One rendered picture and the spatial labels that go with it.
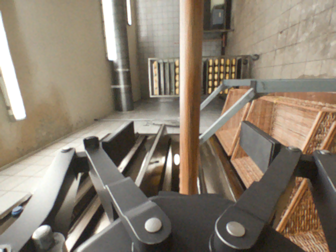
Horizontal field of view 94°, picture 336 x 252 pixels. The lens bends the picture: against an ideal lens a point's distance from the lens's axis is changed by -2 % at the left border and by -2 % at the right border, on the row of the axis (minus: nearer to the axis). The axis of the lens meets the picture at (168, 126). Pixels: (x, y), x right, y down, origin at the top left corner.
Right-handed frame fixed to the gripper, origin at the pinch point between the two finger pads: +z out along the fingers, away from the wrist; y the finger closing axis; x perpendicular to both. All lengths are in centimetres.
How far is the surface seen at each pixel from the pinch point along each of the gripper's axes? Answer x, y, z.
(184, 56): 9.0, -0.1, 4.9
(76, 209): -52, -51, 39
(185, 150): -4.1, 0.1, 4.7
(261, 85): 3, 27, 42
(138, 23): 164, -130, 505
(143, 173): -41, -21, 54
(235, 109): -5.4, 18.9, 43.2
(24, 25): 56, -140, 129
